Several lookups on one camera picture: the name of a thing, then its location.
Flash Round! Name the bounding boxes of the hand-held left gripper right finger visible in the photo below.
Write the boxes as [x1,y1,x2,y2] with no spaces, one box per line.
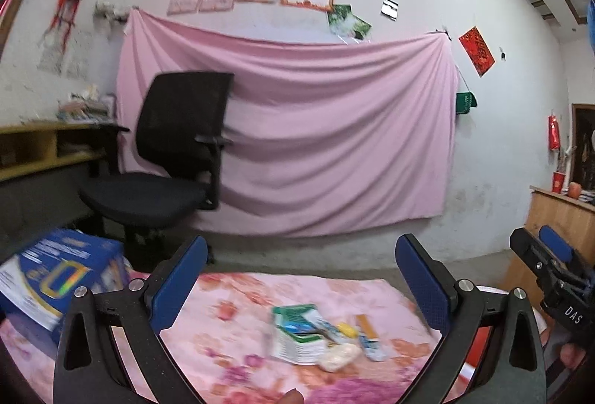
[395,233,548,404]

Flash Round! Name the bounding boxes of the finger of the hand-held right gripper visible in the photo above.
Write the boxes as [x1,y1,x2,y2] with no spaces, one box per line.
[538,224,587,271]
[509,227,561,281]

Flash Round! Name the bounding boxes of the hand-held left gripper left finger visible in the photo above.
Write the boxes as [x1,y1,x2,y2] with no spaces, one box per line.
[53,236,208,404]

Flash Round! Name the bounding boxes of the orange and white packet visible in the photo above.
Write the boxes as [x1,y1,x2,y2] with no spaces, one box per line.
[354,314,387,362]

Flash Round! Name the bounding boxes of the pink plastic basin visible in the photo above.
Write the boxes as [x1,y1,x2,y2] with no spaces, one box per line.
[465,284,559,392]

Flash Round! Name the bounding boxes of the green and white carton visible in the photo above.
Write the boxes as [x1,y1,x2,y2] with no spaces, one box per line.
[270,304,332,366]

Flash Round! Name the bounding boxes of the person's right hand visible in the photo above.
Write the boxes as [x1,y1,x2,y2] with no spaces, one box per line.
[558,341,592,370]

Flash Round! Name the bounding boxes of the wooden cabinet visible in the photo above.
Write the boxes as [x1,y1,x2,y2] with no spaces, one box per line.
[504,185,595,321]

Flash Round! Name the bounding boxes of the pink floral blanket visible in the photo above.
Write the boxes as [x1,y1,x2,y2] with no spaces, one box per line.
[0,271,466,404]

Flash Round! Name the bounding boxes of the bundle of thin sticks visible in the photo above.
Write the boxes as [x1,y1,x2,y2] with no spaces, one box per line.
[558,144,575,182]

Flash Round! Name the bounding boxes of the red hanging packet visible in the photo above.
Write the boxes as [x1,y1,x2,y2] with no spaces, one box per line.
[547,113,561,151]

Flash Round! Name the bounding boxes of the blue cardboard box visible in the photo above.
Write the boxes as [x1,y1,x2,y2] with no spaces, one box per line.
[0,228,132,345]

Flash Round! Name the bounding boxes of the black office chair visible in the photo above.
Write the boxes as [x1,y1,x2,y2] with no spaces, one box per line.
[78,72,235,266]

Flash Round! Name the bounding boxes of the green hanging bag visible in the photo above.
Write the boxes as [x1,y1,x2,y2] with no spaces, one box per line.
[456,92,478,115]

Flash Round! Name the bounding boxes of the stack of books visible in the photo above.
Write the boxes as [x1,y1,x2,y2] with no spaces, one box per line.
[57,84,115,123]

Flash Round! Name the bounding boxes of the yellow wooden shelf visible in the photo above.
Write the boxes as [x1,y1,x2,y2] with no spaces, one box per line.
[0,120,132,182]

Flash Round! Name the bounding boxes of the red paper card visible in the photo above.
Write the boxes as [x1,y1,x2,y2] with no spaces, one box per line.
[459,27,495,77]

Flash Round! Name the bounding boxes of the green photo print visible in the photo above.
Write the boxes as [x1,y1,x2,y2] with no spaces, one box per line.
[327,4,373,43]

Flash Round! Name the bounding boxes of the pink wall cloth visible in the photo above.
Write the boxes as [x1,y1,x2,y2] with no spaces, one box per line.
[115,8,460,238]

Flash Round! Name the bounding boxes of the paper wall calendar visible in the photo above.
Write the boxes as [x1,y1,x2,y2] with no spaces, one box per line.
[37,32,89,78]

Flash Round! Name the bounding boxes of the white clutter on wall hook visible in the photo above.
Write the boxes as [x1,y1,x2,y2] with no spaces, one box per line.
[93,1,132,22]

